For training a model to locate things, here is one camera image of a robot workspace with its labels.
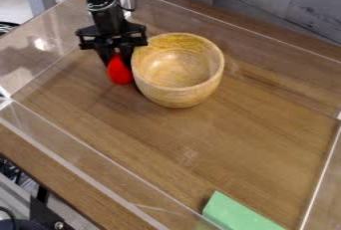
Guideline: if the black table bracket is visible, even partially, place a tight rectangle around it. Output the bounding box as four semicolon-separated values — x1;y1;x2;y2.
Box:
30;186;77;230

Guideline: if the clear acrylic enclosure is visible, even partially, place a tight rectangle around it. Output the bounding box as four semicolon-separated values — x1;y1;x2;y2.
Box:
0;0;341;230

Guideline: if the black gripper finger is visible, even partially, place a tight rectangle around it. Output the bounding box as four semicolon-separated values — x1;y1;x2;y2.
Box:
95;44;117;66
119;44;136;69

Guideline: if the red plush fruit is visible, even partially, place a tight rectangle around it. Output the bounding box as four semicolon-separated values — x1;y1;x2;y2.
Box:
107;53;134;85

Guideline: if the light wooden bowl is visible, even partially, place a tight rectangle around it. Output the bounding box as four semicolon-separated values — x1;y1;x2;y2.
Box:
133;33;225;109

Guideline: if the black cable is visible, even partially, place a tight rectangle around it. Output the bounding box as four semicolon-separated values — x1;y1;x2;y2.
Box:
0;206;18;230

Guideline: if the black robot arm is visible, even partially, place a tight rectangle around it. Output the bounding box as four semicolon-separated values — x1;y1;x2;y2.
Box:
75;0;149;68

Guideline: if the green foam block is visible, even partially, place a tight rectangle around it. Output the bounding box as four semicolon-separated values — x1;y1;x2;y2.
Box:
202;191;287;230

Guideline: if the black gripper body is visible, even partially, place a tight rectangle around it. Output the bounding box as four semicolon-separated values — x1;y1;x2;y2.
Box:
75;21;149;50

